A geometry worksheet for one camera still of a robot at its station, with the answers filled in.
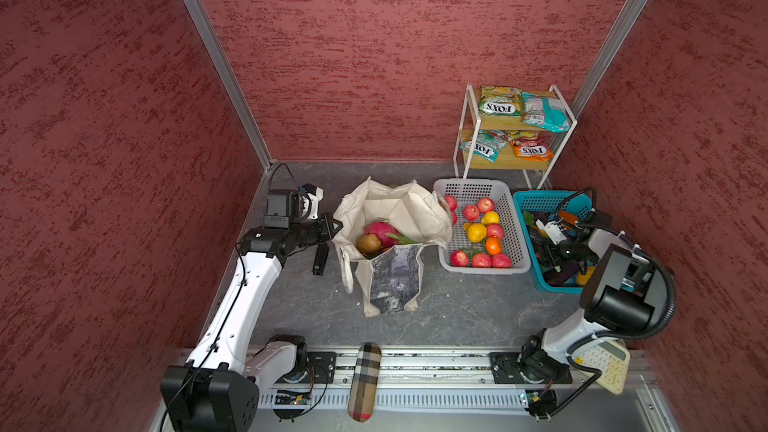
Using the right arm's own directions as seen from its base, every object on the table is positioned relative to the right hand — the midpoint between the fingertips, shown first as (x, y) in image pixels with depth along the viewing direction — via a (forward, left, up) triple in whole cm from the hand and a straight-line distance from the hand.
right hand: (542, 254), depth 92 cm
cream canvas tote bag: (-12, +48, +12) cm, 51 cm away
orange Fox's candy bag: (+32, -2, +15) cm, 35 cm away
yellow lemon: (+7, +20, +2) cm, 21 cm away
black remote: (+1, +70, -1) cm, 70 cm away
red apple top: (+19, +14, +1) cm, 24 cm away
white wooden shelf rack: (+42, +2, +16) cm, 45 cm away
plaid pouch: (-32, +55, +1) cm, 64 cm away
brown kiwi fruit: (+1, +54, +7) cm, 55 cm away
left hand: (-1, +61, +18) cm, 63 cm away
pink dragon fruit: (+5, +49, +6) cm, 49 cm away
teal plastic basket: (+8, -2, +16) cm, 18 cm away
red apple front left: (-2, +27, +1) cm, 27 cm away
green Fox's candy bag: (+34, +13, +17) cm, 40 cm away
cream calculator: (-29, -8, -1) cm, 30 cm away
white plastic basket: (+30, +17, -4) cm, 34 cm away
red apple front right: (-3, +14, +2) cm, 15 cm away
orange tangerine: (+3, +15, +1) cm, 15 cm away
